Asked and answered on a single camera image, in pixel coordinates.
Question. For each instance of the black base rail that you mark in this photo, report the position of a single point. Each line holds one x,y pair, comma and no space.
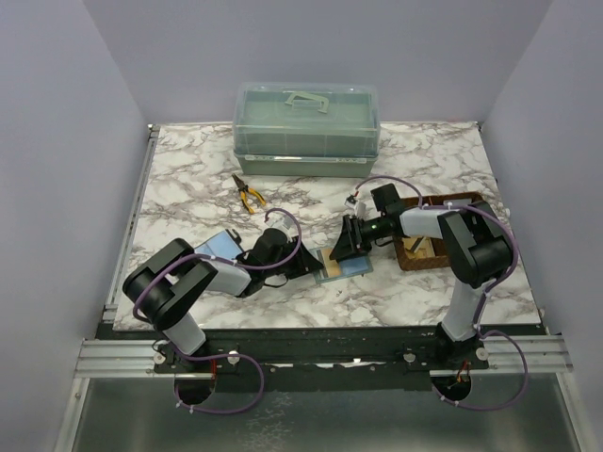
323,360

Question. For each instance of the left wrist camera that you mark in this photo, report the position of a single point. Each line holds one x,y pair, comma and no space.
284,224

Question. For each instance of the brown woven basket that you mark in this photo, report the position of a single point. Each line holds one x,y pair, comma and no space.
440,259

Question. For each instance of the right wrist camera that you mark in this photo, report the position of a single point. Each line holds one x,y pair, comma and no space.
358,207

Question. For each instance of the green clear-lid storage box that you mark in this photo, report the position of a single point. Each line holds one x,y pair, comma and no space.
311,130

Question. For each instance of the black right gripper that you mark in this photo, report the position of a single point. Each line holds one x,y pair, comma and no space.
351,234

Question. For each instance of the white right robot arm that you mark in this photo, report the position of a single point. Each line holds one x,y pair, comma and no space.
481,251

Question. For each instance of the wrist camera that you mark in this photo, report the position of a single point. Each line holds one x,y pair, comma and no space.
358,207
284,224

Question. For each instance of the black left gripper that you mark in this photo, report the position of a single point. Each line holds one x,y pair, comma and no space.
296,262

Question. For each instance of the light green card holder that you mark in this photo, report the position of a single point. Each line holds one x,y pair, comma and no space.
356,266

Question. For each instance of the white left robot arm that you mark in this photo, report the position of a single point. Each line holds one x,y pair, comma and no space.
167,285

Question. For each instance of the aluminium frame rail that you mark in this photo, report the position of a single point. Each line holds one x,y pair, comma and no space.
120,358

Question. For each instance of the yellow handled pliers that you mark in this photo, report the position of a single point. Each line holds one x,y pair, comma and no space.
245,192

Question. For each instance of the gold magnetic stripe card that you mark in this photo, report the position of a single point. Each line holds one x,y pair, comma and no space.
331,268

